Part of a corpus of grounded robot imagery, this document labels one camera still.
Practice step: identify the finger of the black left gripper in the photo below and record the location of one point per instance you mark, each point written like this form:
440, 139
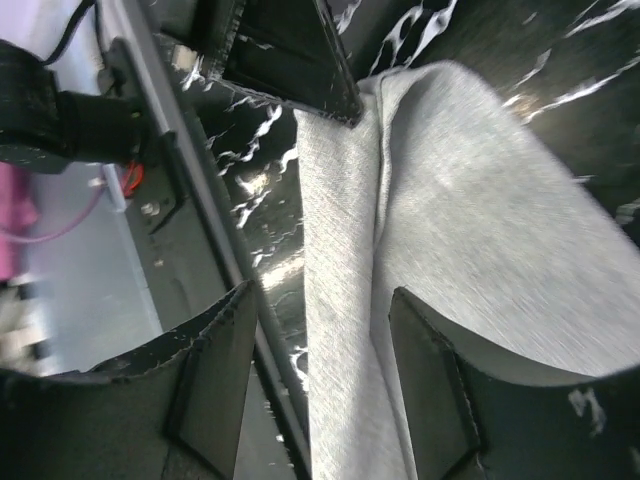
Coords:
286, 52

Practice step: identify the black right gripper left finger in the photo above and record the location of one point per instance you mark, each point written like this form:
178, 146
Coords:
171, 408

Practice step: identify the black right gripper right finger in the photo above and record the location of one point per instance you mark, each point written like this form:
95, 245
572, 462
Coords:
476, 410

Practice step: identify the grey cloth napkin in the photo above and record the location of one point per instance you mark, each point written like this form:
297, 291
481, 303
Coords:
439, 190

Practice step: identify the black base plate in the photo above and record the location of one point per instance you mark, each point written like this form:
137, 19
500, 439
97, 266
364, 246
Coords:
190, 232

